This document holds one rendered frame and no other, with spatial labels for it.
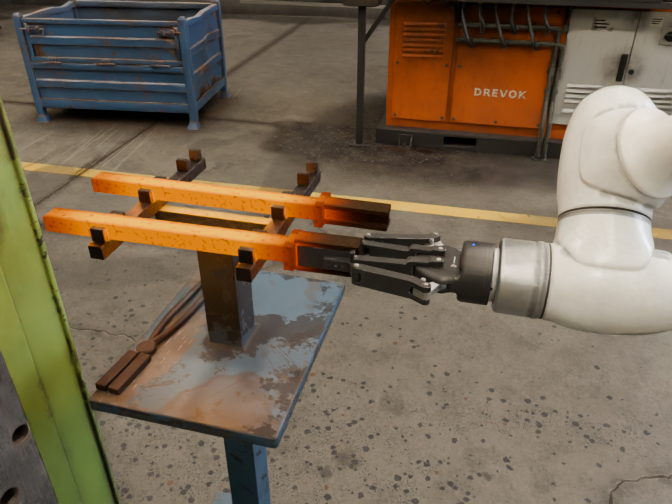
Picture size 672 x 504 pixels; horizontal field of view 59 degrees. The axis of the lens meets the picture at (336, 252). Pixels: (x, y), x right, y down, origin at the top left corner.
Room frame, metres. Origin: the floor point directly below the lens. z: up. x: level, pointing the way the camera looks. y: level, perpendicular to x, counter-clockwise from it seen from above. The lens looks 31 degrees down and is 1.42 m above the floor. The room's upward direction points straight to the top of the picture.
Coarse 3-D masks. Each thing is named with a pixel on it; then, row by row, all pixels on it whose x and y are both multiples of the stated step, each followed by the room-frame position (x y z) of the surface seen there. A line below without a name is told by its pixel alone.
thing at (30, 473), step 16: (0, 352) 0.59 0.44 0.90; (0, 368) 0.59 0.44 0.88; (0, 384) 0.58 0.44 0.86; (0, 400) 0.57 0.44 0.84; (16, 400) 0.59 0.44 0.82; (16, 416) 0.58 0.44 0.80; (0, 432) 0.56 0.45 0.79; (0, 448) 0.55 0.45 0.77; (16, 448) 0.57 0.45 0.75; (32, 448) 0.59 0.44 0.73; (0, 464) 0.55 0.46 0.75; (16, 464) 0.56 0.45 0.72; (32, 464) 0.58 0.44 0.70; (0, 480) 0.54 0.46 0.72; (16, 480) 0.56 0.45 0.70; (32, 480) 0.57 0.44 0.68; (48, 480) 0.59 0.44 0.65; (0, 496) 0.53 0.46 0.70; (16, 496) 0.55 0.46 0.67; (32, 496) 0.57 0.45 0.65; (48, 496) 0.59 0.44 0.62
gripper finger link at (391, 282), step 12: (360, 264) 0.60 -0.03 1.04; (372, 276) 0.58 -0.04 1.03; (384, 276) 0.57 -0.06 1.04; (396, 276) 0.57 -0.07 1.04; (408, 276) 0.57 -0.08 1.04; (372, 288) 0.58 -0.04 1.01; (384, 288) 0.57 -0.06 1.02; (396, 288) 0.57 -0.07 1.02; (408, 288) 0.56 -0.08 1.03; (420, 288) 0.55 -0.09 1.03; (420, 300) 0.55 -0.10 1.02
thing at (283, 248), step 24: (48, 216) 0.72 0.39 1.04; (72, 216) 0.72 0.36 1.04; (96, 216) 0.72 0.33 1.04; (120, 216) 0.72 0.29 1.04; (120, 240) 0.69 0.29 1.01; (144, 240) 0.68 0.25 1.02; (168, 240) 0.68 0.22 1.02; (192, 240) 0.67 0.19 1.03; (216, 240) 0.66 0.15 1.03; (240, 240) 0.65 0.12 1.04; (264, 240) 0.65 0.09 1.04; (288, 240) 0.64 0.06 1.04; (312, 240) 0.64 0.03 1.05; (336, 240) 0.64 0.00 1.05; (360, 240) 0.64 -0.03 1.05; (288, 264) 0.63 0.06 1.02
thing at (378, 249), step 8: (368, 240) 0.65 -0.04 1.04; (368, 248) 0.64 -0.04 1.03; (376, 248) 0.64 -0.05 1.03; (384, 248) 0.63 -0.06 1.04; (392, 248) 0.63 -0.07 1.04; (400, 248) 0.63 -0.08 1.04; (408, 248) 0.63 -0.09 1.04; (416, 248) 0.62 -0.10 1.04; (424, 248) 0.62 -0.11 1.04; (432, 248) 0.62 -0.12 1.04; (440, 248) 0.62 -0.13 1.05; (376, 256) 0.64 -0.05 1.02; (384, 256) 0.63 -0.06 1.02; (392, 256) 0.63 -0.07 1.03; (400, 256) 0.63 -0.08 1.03; (408, 256) 0.63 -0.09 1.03
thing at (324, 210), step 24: (120, 192) 0.83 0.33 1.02; (168, 192) 0.81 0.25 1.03; (192, 192) 0.80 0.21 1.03; (216, 192) 0.79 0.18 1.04; (240, 192) 0.79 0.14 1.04; (264, 192) 0.79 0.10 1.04; (288, 216) 0.76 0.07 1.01; (312, 216) 0.75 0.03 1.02; (336, 216) 0.75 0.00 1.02; (360, 216) 0.74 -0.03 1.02; (384, 216) 0.73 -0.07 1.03
